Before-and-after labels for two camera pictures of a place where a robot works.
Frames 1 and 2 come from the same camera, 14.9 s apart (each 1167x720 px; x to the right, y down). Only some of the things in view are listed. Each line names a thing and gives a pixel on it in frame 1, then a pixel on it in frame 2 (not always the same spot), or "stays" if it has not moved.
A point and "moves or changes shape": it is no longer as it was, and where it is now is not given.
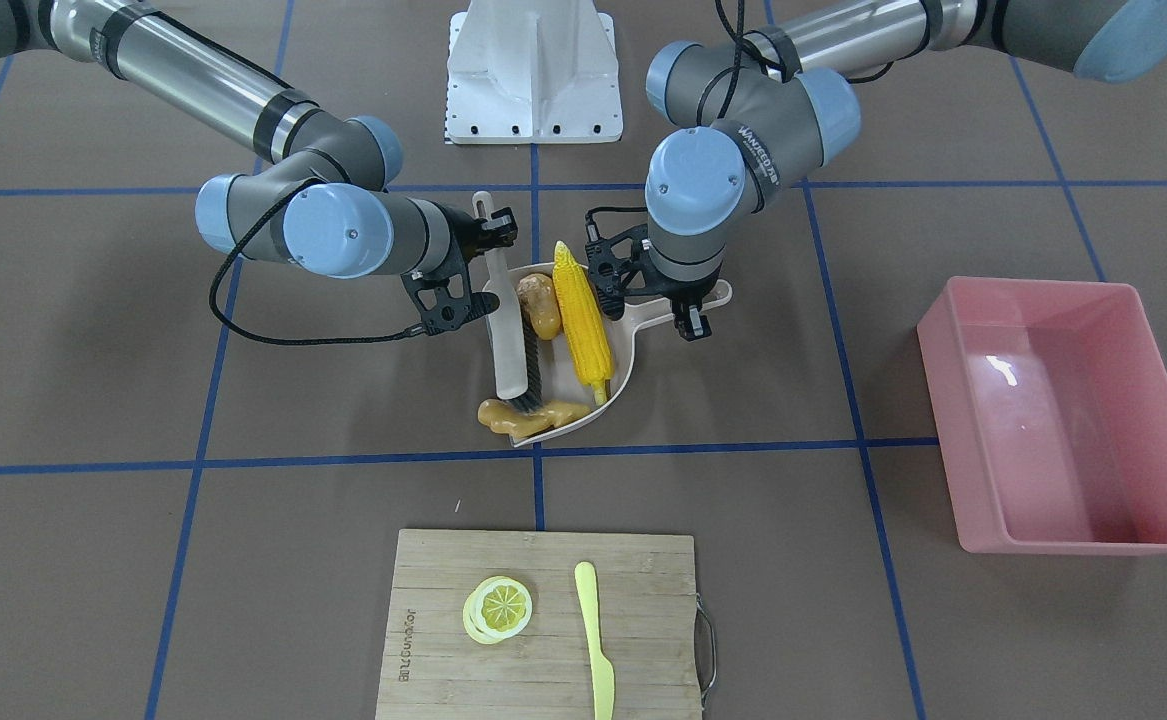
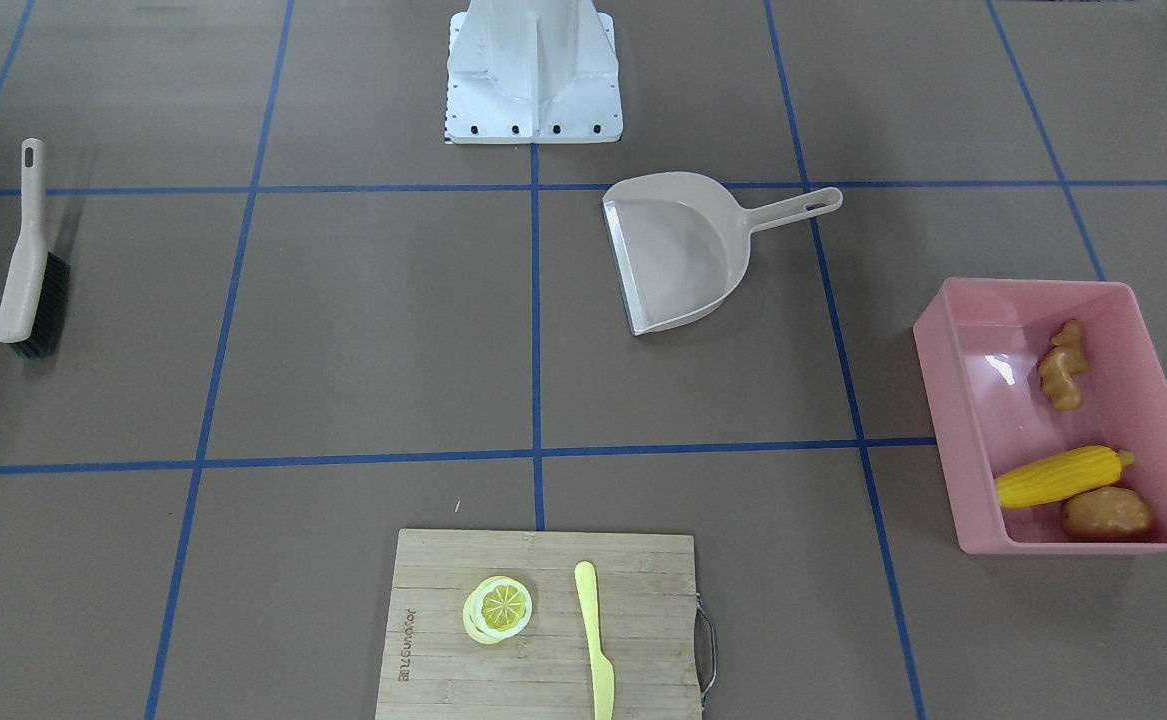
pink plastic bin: [1064, 426] stays
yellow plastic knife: [603, 672] stays
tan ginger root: [499, 418] to [1057, 368]
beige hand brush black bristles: [517, 367] to [38, 281]
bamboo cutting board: [648, 627] stays
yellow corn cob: [582, 314] to [1060, 474]
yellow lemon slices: [496, 608] stays
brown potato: [538, 294] to [1107, 512]
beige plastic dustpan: [561, 379] moves or changes shape
